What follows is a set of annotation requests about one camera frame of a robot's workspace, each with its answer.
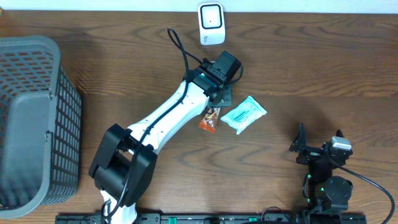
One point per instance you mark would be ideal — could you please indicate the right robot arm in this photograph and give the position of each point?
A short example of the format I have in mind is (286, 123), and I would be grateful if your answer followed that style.
(327, 194)

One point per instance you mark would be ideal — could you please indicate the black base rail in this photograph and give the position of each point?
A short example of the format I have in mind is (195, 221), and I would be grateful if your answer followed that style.
(155, 218)

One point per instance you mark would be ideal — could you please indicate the light blue wipes pack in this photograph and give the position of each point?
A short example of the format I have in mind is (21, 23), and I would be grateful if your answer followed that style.
(244, 114)

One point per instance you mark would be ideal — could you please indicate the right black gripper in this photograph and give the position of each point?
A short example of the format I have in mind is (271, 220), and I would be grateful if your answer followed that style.
(310, 155)

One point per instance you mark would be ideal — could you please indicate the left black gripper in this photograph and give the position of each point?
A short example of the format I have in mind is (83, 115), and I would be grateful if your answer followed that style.
(231, 104)

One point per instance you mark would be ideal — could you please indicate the grey plastic basket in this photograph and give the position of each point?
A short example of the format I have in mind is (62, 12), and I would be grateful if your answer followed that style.
(40, 127)

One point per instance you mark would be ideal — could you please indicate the white barcode scanner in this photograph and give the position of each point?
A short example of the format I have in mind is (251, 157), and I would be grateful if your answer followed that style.
(211, 23)

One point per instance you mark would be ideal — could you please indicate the red toffee candy bar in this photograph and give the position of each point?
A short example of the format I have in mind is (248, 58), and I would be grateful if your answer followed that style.
(209, 120)

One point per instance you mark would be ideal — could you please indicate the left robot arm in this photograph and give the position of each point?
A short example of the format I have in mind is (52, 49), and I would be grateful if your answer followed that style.
(124, 163)

